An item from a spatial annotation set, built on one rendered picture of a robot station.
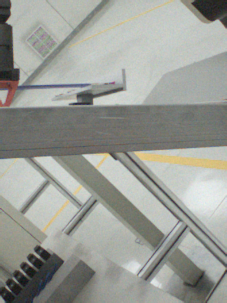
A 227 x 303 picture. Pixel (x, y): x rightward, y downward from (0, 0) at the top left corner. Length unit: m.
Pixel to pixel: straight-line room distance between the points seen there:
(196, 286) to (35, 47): 7.60
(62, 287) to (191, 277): 0.88
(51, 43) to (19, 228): 7.23
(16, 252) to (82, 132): 1.56
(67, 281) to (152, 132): 0.45
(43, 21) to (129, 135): 8.59
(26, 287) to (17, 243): 0.98
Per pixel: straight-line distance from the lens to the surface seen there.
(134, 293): 0.91
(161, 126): 0.69
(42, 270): 1.19
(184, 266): 1.83
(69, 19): 9.39
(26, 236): 2.16
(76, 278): 1.04
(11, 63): 1.22
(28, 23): 9.16
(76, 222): 2.18
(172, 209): 1.53
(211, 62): 1.52
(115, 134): 0.66
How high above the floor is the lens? 1.09
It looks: 19 degrees down
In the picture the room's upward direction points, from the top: 45 degrees counter-clockwise
